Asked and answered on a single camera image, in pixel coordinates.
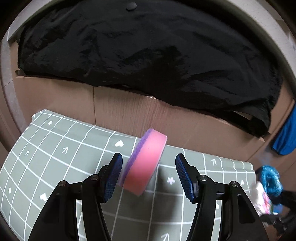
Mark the colourful tissue packet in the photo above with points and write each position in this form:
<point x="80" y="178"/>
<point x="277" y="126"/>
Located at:
<point x="260" y="199"/>

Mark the black hanging cloth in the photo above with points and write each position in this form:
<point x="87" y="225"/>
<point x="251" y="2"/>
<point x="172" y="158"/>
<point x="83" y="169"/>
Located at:
<point x="192" y="54"/>

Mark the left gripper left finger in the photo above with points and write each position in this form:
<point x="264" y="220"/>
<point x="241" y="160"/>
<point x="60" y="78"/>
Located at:
<point x="57" y="219"/>

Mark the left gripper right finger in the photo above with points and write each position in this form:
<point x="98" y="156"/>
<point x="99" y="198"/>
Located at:
<point x="239" y="219"/>

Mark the green grid table mat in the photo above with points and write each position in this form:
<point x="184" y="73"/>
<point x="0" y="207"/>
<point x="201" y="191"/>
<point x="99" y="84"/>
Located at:
<point x="55" y="147"/>

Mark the pink purple round sponge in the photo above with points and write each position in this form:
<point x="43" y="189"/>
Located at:
<point x="143" y="162"/>

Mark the blue hanging towel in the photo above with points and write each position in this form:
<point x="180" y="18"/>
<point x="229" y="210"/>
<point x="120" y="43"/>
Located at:
<point x="284" y="142"/>

